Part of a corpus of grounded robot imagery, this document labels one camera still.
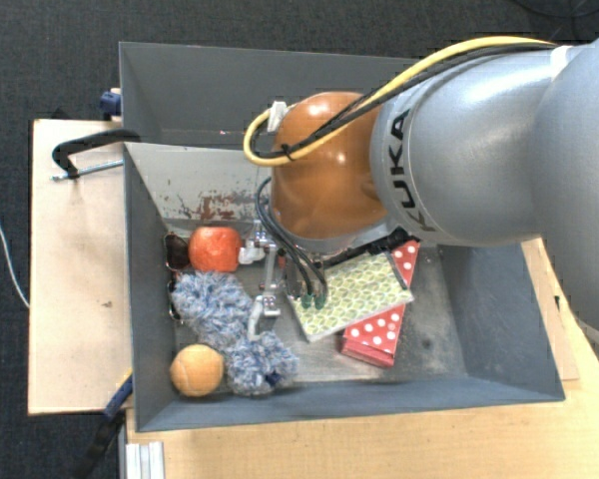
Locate blue and white fluffy cloth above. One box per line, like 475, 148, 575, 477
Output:
170, 270, 300, 398

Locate red white-dotted box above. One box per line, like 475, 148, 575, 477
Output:
339, 239, 422, 369

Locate green patterned flat box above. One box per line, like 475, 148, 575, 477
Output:
286, 251, 416, 344

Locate pale wood flat board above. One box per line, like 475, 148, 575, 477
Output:
27, 118, 134, 416

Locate tan ball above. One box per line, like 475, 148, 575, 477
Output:
169, 343, 226, 398

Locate red-orange ball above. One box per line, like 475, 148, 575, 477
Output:
188, 225, 244, 273

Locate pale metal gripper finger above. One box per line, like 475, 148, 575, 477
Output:
247, 293, 283, 341
237, 234, 272, 265

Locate dark brown sunglasses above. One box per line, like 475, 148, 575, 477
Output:
163, 231, 192, 322

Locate grey metal bin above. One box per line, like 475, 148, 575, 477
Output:
118, 41, 566, 433

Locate black cylinder on white bracket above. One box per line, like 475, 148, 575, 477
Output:
324, 228, 412, 268

